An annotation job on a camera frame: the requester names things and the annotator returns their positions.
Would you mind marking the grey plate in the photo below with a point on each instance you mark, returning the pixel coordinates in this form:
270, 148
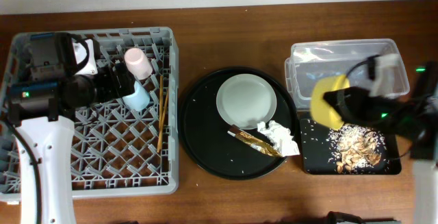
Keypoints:
245, 100

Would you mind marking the white tissue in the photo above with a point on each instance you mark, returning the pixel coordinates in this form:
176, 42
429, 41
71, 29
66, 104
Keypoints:
281, 138

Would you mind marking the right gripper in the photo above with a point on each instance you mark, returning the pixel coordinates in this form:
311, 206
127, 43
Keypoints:
345, 104

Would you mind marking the pink cup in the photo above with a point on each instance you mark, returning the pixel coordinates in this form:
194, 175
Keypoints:
137, 63

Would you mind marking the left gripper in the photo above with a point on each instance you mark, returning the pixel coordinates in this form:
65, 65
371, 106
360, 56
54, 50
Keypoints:
120, 81

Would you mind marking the yellow bowl with food scraps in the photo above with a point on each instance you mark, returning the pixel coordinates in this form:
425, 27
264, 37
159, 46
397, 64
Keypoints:
321, 111

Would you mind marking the pile of food scraps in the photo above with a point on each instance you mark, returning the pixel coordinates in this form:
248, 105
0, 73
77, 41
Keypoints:
353, 149

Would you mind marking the round black tray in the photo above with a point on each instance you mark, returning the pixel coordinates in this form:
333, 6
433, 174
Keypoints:
203, 133

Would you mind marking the blue cup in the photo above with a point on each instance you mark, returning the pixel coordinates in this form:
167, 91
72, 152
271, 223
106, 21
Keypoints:
138, 100

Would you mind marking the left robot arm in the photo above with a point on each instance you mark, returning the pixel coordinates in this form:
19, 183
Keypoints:
61, 76

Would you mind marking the grey dishwasher rack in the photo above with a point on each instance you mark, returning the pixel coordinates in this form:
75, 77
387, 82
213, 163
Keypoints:
114, 149

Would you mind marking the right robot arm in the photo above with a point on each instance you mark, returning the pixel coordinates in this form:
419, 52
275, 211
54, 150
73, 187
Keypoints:
414, 119

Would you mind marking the brown snack wrapper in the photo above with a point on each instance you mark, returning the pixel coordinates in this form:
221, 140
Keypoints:
252, 141

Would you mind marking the black rectangular tray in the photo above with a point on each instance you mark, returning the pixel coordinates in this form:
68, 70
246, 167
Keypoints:
315, 150

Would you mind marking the wooden chopstick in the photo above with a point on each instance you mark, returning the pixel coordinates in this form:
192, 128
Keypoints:
161, 96
164, 111

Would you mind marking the clear plastic bin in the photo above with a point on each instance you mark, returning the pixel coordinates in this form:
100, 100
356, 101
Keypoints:
312, 61

